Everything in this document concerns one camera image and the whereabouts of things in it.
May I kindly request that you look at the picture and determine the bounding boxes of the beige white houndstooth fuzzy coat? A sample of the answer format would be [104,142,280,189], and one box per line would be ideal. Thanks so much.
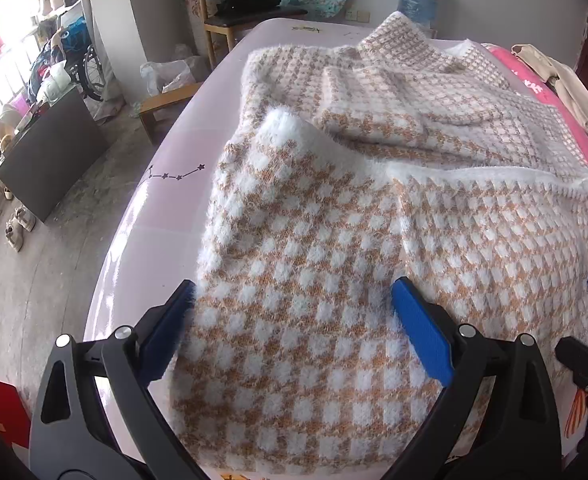
[166,10,588,476]

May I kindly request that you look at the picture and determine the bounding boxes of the beige clothes on bed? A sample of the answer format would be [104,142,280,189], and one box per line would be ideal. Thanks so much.
[512,44,588,135]

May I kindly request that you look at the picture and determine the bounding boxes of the wheelchair with clothes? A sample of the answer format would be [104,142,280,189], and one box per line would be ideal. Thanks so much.
[26,16,105,104]

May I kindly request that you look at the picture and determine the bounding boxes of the red box on floor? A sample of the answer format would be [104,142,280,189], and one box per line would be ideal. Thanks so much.
[0,382,30,450]

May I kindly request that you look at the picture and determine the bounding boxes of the hot pink floral blanket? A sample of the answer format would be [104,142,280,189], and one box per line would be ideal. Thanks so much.
[482,43,588,241]

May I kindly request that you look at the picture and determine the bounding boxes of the pink patterned bed sheet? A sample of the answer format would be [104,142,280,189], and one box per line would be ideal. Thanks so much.
[82,17,588,480]

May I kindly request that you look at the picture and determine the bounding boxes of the pair of beige shoes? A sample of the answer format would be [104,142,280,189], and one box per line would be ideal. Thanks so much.
[4,206,36,252]

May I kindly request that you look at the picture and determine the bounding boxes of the dark grey board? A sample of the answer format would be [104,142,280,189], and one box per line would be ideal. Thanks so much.
[0,88,108,221]

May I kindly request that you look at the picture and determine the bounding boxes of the small wooden stool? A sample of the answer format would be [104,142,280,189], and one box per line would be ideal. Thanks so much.
[138,82,202,146]

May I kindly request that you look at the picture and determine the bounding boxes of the white plastic bag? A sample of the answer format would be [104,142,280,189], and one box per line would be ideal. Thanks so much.
[140,56,210,96]

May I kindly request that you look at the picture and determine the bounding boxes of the wooden chair black seat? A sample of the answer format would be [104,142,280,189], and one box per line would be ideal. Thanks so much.
[201,0,308,70]

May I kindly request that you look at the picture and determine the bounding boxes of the white floral cabinet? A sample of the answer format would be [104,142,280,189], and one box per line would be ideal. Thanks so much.
[184,0,211,63]

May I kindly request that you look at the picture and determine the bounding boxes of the black garment on chair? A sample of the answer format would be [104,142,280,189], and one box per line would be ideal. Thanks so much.
[216,0,281,16]

